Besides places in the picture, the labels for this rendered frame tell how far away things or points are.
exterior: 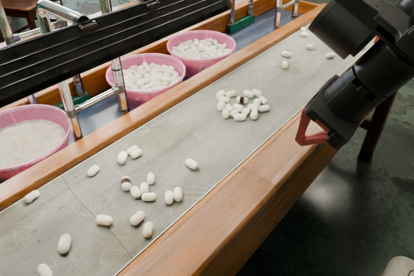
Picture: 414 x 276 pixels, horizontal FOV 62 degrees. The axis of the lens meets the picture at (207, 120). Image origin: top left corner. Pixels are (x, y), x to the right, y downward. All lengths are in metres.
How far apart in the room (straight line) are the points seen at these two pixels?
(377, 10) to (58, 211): 0.69
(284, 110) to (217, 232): 0.49
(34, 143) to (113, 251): 0.43
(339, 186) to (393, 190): 0.26
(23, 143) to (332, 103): 0.81
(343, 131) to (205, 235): 0.36
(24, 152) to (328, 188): 1.42
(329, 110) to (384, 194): 1.53
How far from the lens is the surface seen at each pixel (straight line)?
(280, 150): 0.87
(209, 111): 1.02
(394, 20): 0.43
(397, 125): 2.48
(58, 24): 1.10
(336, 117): 0.47
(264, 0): 1.94
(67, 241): 0.74
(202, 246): 0.68
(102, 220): 0.75
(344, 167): 2.04
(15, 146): 1.04
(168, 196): 0.77
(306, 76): 1.25
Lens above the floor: 1.34
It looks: 37 degrees down
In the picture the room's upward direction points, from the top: straight up
